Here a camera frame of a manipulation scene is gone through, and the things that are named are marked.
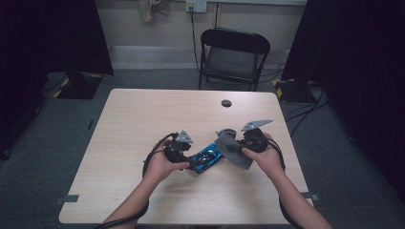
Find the black folding chair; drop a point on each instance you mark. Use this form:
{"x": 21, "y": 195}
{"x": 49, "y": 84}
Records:
{"x": 234, "y": 58}

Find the black curtain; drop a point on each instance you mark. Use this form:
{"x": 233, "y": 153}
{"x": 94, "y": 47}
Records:
{"x": 359, "y": 79}
{"x": 47, "y": 47}

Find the white wall socket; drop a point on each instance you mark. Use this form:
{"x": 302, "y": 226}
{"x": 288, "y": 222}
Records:
{"x": 196, "y": 5}

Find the grey cloth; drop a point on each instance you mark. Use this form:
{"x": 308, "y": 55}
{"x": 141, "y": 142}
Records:
{"x": 234, "y": 151}

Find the beige hanging cloth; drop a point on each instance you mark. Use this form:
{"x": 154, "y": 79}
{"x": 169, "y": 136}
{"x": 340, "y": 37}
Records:
{"x": 152, "y": 9}

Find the person's right hand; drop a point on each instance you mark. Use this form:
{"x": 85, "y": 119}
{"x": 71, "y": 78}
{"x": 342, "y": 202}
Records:
{"x": 269, "y": 159}

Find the grey tape strip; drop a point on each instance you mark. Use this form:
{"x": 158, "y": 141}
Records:
{"x": 310, "y": 196}
{"x": 68, "y": 199}

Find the person's left hand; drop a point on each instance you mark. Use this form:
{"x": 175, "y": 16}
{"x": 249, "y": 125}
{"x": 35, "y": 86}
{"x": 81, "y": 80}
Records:
{"x": 162, "y": 167}

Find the blue toy car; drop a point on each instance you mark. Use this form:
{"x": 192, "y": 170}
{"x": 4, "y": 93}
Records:
{"x": 207, "y": 158}

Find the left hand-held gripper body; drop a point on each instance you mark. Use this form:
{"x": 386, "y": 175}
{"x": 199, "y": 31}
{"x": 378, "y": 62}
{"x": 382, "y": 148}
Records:
{"x": 178, "y": 151}

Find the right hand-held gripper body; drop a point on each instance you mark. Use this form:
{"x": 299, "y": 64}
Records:
{"x": 254, "y": 141}

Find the black stand base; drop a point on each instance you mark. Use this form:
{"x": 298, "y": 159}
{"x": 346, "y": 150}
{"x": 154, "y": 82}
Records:
{"x": 79, "y": 86}
{"x": 291, "y": 90}

